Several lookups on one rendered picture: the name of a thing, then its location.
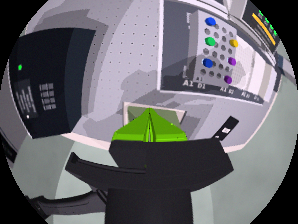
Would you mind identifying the black rectangular pad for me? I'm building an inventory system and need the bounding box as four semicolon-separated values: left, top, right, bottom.
212;116;239;141

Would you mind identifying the white rectangular block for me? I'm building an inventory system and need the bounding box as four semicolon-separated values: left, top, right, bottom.
257;63;277;102

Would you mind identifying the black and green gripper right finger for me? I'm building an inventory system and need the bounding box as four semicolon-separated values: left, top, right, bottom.
150;108;187;142

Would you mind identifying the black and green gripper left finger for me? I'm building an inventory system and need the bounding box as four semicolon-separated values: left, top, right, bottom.
111;108;150;142

